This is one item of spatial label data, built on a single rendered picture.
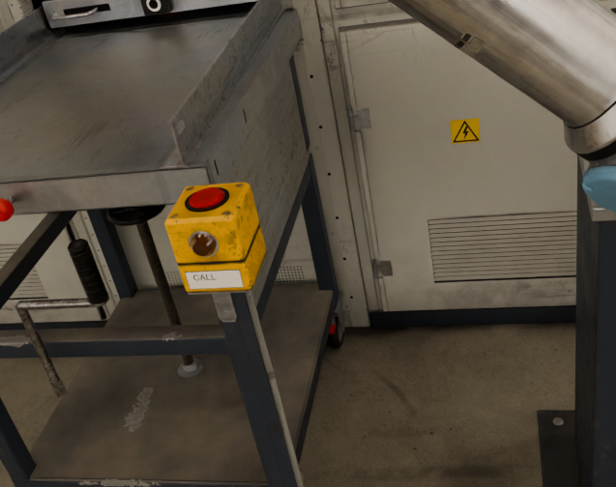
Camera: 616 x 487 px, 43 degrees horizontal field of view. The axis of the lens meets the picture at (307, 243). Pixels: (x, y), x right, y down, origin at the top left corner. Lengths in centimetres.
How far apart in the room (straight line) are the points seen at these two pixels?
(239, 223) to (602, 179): 37
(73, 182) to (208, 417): 69
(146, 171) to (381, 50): 71
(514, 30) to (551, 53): 4
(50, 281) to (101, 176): 113
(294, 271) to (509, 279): 53
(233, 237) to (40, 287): 148
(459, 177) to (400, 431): 58
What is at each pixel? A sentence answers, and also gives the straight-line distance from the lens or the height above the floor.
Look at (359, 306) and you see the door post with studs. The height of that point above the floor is 7.
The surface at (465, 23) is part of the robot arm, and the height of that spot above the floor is 105.
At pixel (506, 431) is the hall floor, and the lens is 177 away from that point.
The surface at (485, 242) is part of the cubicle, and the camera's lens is 187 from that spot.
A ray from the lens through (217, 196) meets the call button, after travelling 85.
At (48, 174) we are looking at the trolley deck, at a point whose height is 85.
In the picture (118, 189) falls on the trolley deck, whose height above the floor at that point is 82.
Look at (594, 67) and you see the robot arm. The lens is 80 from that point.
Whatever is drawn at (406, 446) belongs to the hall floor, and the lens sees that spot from 175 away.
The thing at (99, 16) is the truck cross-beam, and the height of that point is 88.
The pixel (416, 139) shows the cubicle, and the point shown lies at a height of 54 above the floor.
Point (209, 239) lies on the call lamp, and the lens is 83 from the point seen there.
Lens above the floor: 129
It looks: 32 degrees down
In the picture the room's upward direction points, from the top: 12 degrees counter-clockwise
